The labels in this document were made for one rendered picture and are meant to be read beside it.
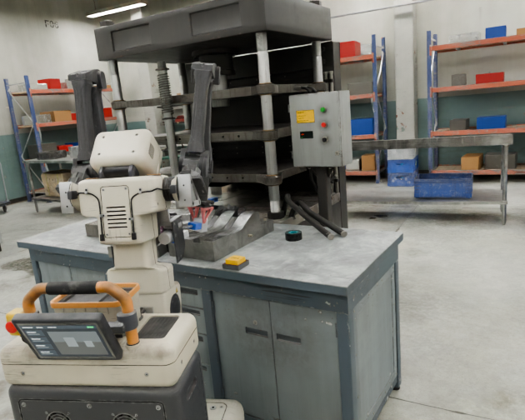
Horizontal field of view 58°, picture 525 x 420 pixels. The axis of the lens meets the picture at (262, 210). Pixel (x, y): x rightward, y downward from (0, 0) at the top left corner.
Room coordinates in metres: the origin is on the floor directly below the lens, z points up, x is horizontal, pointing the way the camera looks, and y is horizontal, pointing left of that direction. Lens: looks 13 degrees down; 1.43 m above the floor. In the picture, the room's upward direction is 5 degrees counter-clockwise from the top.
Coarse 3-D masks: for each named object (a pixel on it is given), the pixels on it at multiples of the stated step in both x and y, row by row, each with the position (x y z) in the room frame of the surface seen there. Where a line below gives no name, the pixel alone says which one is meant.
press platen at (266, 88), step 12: (264, 84) 2.58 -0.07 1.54; (276, 84) 2.80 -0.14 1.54; (288, 84) 2.92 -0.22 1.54; (300, 84) 3.05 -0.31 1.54; (312, 84) 3.14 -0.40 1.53; (324, 84) 3.16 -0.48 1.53; (180, 96) 3.06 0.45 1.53; (192, 96) 3.00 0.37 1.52; (216, 96) 2.90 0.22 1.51; (228, 96) 2.85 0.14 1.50; (240, 96) 2.81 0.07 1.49; (252, 96) 3.01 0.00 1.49; (120, 108) 3.22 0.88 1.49
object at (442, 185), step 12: (420, 180) 5.15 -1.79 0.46; (432, 180) 5.08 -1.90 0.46; (444, 180) 5.03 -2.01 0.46; (456, 180) 4.98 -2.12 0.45; (468, 180) 4.93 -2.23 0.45; (420, 192) 5.15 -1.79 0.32; (432, 192) 5.09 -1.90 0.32; (444, 192) 5.04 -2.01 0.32; (456, 192) 4.99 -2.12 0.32; (468, 192) 4.92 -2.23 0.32
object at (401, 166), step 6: (390, 162) 7.24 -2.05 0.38; (396, 162) 7.20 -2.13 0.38; (402, 162) 7.15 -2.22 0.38; (408, 162) 7.12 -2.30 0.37; (414, 162) 7.23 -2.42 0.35; (390, 168) 7.24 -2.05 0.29; (396, 168) 7.20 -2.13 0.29; (402, 168) 7.16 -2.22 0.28; (408, 168) 7.12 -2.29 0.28; (414, 168) 7.23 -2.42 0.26
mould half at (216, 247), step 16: (224, 224) 2.16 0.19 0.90; (240, 224) 2.12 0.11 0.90; (256, 224) 2.19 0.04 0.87; (272, 224) 2.32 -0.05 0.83; (192, 240) 1.96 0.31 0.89; (208, 240) 1.93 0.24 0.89; (224, 240) 1.98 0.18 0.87; (240, 240) 2.07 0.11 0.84; (192, 256) 1.97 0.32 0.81; (208, 256) 1.92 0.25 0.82; (224, 256) 1.97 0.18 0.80
